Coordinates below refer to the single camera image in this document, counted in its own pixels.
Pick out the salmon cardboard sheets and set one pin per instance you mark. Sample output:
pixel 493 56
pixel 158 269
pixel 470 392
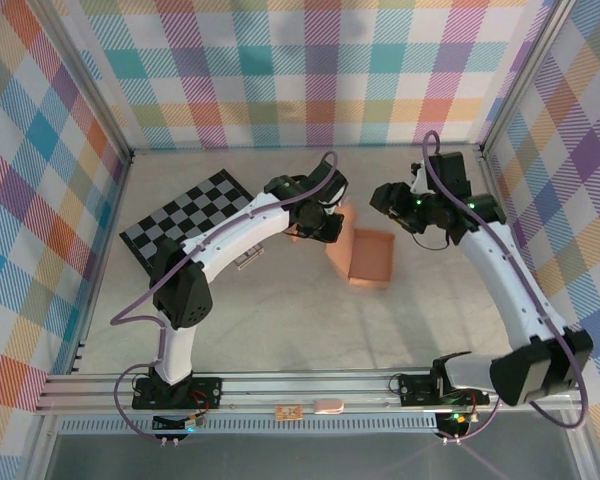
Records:
pixel 370 260

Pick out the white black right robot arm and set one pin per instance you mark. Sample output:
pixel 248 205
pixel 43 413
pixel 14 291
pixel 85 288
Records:
pixel 510 280

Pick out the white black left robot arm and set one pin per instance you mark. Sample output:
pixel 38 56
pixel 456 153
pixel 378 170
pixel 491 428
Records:
pixel 240 230

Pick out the playing card box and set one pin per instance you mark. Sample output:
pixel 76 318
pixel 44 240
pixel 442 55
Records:
pixel 250 260

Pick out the black grey chessboard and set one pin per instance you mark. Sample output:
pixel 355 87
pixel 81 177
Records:
pixel 195 210

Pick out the small pink eraser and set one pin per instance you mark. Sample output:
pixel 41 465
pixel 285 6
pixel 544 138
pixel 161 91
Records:
pixel 328 406

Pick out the small orange label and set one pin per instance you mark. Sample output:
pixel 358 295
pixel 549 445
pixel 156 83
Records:
pixel 287 412

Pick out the small black circuit board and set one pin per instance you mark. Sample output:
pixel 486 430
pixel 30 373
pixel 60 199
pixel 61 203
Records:
pixel 452 422
pixel 180 425

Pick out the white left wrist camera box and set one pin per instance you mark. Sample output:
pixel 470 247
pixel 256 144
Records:
pixel 336 196

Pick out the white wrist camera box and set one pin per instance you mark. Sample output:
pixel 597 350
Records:
pixel 336 196
pixel 420 177

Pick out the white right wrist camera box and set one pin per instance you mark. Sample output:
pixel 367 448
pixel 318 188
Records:
pixel 420 177

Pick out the aluminium side rail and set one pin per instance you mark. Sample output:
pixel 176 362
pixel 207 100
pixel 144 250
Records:
pixel 103 260
pixel 489 175

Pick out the aluminium frame post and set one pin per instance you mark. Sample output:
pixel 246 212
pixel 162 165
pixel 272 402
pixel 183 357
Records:
pixel 94 100
pixel 524 75

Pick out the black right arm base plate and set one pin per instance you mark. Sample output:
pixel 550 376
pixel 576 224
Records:
pixel 415 387

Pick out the aluminium mounting rail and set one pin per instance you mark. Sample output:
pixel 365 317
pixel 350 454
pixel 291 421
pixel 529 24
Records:
pixel 330 387

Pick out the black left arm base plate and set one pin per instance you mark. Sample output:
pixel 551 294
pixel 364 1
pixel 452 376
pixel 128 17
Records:
pixel 205 390

